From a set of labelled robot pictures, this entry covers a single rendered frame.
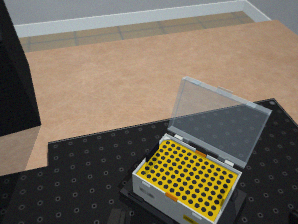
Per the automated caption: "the white tip box with clear lid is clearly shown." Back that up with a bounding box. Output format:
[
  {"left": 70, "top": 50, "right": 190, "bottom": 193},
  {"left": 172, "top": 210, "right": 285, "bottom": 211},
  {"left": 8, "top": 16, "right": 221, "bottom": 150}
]
[{"left": 132, "top": 76, "right": 272, "bottom": 224}]

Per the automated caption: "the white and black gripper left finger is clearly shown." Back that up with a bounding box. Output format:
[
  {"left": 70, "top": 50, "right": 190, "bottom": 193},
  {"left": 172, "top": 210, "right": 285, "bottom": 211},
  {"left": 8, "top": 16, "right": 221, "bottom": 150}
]
[{"left": 107, "top": 209, "right": 126, "bottom": 224}]

